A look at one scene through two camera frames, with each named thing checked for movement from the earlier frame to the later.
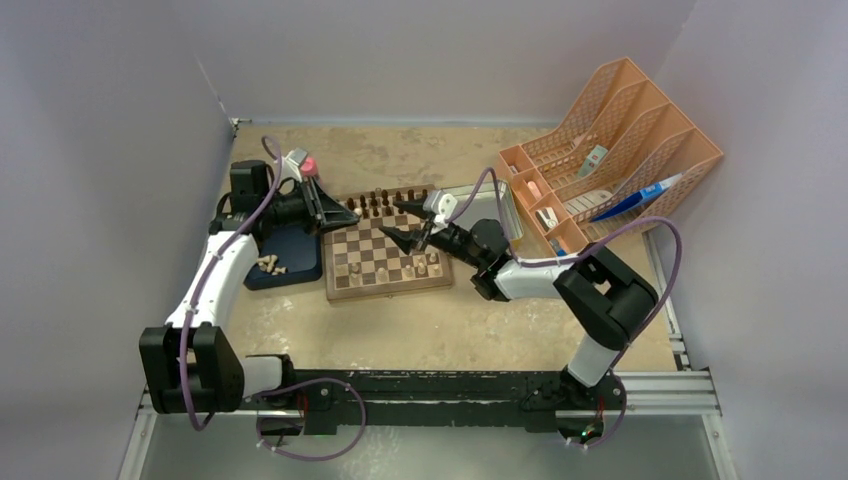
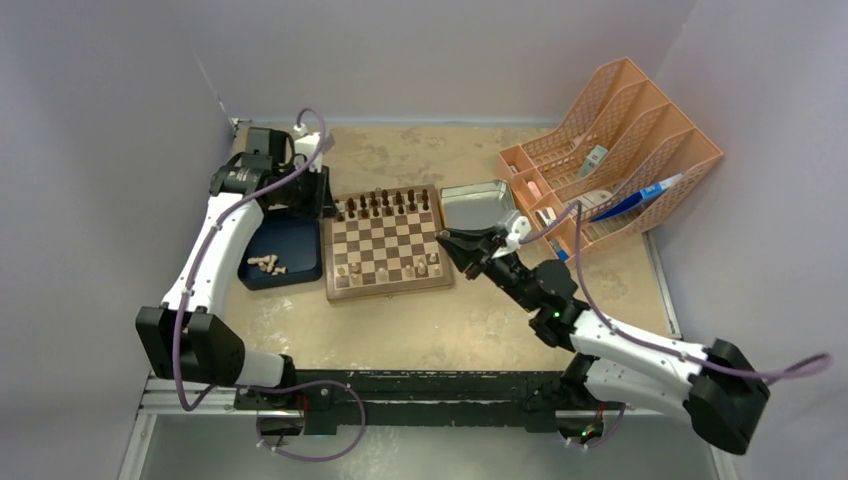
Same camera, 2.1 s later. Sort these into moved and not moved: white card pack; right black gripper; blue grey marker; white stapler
Moved: right black gripper
Not moved: blue grey marker; white stapler; white card pack
